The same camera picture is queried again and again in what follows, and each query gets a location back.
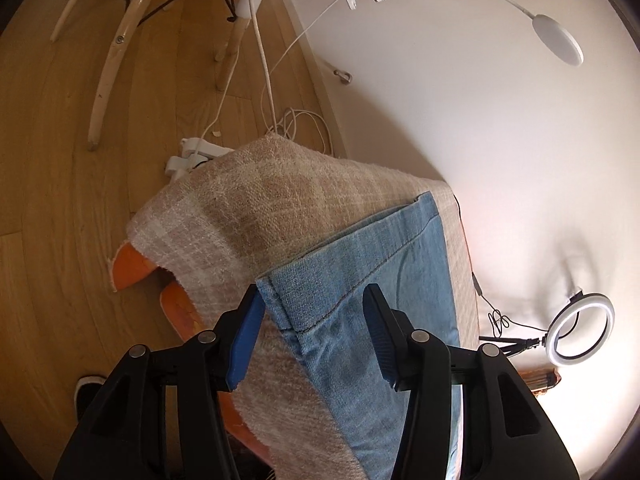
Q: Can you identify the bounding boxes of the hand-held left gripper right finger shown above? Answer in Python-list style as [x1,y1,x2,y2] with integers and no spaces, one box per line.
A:
[362,283,581,480]

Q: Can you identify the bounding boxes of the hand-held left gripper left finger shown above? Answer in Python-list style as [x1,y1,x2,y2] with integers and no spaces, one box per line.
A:
[52,284,266,480]

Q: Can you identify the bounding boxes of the light blue denim pants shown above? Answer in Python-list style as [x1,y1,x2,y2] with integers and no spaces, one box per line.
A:
[255,191,463,480]

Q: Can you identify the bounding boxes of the black mini tripod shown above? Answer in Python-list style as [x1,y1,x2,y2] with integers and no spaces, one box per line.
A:
[479,335,548,361]

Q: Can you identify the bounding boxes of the beige checked blanket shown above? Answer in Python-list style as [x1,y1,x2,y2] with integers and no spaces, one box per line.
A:
[125,134,481,480]

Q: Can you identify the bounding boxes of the black shoe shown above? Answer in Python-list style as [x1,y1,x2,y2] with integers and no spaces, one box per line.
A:
[75,375,108,421]

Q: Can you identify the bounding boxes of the white power strip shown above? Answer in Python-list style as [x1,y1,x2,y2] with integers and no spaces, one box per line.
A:
[165,136,236,181]

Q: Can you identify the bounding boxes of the white wooden leg chair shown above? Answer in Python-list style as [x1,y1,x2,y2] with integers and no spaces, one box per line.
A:
[50,0,281,151]

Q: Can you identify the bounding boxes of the white clip lamp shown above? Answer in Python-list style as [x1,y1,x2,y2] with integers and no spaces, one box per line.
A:
[342,0,585,67]

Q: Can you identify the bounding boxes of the black ring light cable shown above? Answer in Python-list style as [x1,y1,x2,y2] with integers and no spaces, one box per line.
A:
[452,195,516,341]

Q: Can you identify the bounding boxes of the white ring light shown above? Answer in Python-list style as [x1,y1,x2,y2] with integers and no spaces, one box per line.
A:
[545,292,615,368]

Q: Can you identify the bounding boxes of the thick white coiled cable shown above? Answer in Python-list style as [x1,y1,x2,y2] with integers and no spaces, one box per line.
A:
[245,0,333,156]

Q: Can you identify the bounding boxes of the thin white lamp cable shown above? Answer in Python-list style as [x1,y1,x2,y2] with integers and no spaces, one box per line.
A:
[200,0,351,141]

